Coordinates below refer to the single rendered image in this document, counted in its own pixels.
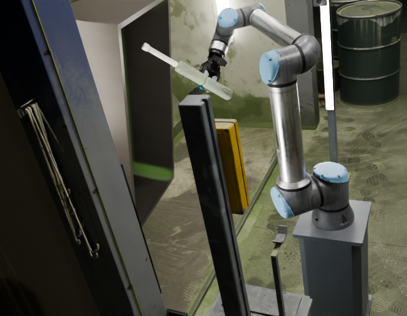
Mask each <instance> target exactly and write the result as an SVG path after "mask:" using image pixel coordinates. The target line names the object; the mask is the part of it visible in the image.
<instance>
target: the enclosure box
mask: <svg viewBox="0 0 407 316"><path fill-rule="evenodd" d="M71 7H72V10H73V13H74V16H75V19H76V22H77V26H78V29H79V32H80V36H81V38H82V42H83V45H84V48H85V52H86V54H87V58H88V62H89V64H90V68H91V71H92V74H93V78H94V80H95V84H96V87H97V90H98V94H99V97H100V100H101V103H102V107H103V110H104V113H105V116H106V119H107V123H108V126H109V129H110V133H111V135H112V139H113V142H114V145H115V149H116V151H117V155H118V158H119V161H120V163H121V164H122V165H123V167H124V171H125V175H126V177H127V181H128V183H129V187H130V191H131V193H132V197H133V200H134V204H135V207H136V210H137V214H138V216H139V220H140V223H141V226H142V227H143V225H144V224H145V222H146V221H147V219H148V217H149V216H150V215H151V213H152V212H153V210H154V208H155V207H156V205H157V203H158V202H159V201H160V199H161V197H162V196H163V194H164V193H165V191H166V189H167V188H168V187H169V185H170V183H171V182H172V180H173V179H174V134H173V110H172V65H170V64H169V63H167V62H165V61H164V60H162V59H160V58H158V57H157V56H155V55H153V54H152V53H149V52H148V51H144V50H143V49H142V46H143V44H144V43H147V44H148V45H150V46H151V47H152V48H154V49H155V50H157V51H159V52H161V53H162V54H164V55H166V56H168V57H169V58H171V13H170V0H79V1H77V2H75V3H73V4H71Z"/></svg>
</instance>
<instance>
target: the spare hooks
mask: <svg viewBox="0 0 407 316"><path fill-rule="evenodd" d="M37 99H38V97H37V96H35V97H34V98H32V99H31V100H28V101H27V102H25V103H24V104H22V105H20V106H19V107H18V108H17V114H18V117H19V118H23V117H22V116H24V112H25V114H28V116H29V119H30V121H31V124H32V126H33V128H34V132H35V134H36V137H37V139H38V142H39V145H40V147H41V150H42V153H43V155H44V158H45V161H46V164H47V166H48V169H49V172H50V175H51V178H52V180H53V183H54V185H55V189H56V191H57V193H58V196H59V198H60V202H61V205H62V206H63V209H64V211H65V214H66V217H67V219H68V222H69V224H70V228H71V230H72V232H73V235H74V239H75V241H76V243H77V244H79V245H80V244H81V242H80V240H79V239H77V237H79V236H81V235H83V237H84V240H85V242H86V245H87V248H88V250H89V254H90V256H91V257H92V258H94V259H96V258H98V253H96V255H97V257H94V256H93V255H92V254H91V252H92V253H93V252H97V251H98V250H99V247H100V246H99V244H98V243H97V248H96V249H95V250H92V249H91V248H90V245H89V244H88V241H87V238H86V236H85V233H84V232H83V229H82V227H83V225H84V223H83V222H82V225H81V224H80V222H79V220H78V218H77V214H76V212H75V211H76V210H75V208H74V207H73V205H72V203H71V201H70V198H69V195H70V189H68V192H67V191H66V188H65V185H64V183H63V180H62V178H61V175H60V172H59V170H58V168H57V165H56V162H55V159H54V157H53V154H52V152H51V148H50V144H49V142H48V138H47V134H46V130H45V127H44V124H43V120H42V117H43V119H44V121H45V122H46V124H47V126H48V128H49V129H50V130H51V133H52V134H53V136H54V138H55V139H56V141H57V143H58V144H59V146H60V147H61V150H62V151H63V148H62V146H61V144H60V142H59V140H58V139H57V137H56V135H55V134H54V132H53V130H52V128H51V127H50V125H49V123H48V121H47V120H46V119H45V116H44V115H43V113H42V111H41V109H40V108H39V106H38V104H37V103H36V102H35V100H37ZM31 108H33V110H34V113H35V115H36V118H37V120H38V123H39V126H40V129H41V131H40V129H39V127H38V124H37V122H36V119H35V117H34V115H33V113H32V109H31ZM23 109H24V112H23ZM20 110H21V112H20ZM21 114H22V116H21ZM41 116H42V117H41ZM33 121H34V122H35V125H36V127H37V129H38V132H39V133H40V136H41V139H42V141H43V143H44V145H45V147H46V150H47V152H48V155H49V157H50V160H51V165H52V167H53V171H54V173H55V176H56V178H55V176H54V173H53V171H52V170H51V166H50V163H49V161H48V159H47V157H46V154H45V151H44V148H43V146H42V144H41V141H40V138H39V136H38V133H37V130H36V127H35V126H34V122H33ZM63 153H64V151H63ZM56 180H57V182H56ZM64 191H65V192H64ZM66 197H67V199H68V201H69V204H70V207H69V205H68V201H67V199H66ZM71 208H72V210H73V212H71V210H70V209H71ZM72 214H74V215H75V217H76V219H77V222H78V225H79V226H76V225H75V222H74V219H73V216H72ZM74 228H75V229H80V230H79V231H78V232H79V234H76V232H75V229H74Z"/></svg>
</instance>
